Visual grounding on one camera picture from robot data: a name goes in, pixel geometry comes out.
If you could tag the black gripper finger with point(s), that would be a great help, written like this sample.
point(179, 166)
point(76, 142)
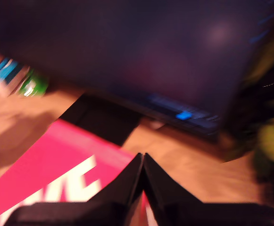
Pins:
point(165, 195)
point(125, 186)

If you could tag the red Nike shoebox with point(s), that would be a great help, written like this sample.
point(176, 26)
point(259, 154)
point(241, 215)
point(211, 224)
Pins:
point(56, 153)

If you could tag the white and blue box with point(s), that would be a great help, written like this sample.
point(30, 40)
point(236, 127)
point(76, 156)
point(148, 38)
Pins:
point(7, 70)

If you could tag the black monitor stand base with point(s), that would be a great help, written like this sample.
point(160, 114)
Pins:
point(103, 117)

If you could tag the leafy plant in dark pot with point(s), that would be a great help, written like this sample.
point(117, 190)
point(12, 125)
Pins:
point(271, 136)

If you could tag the green packet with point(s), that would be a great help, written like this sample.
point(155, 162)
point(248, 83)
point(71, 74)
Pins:
point(34, 86)

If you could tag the wide black computer monitor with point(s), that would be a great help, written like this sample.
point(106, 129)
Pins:
point(127, 47)

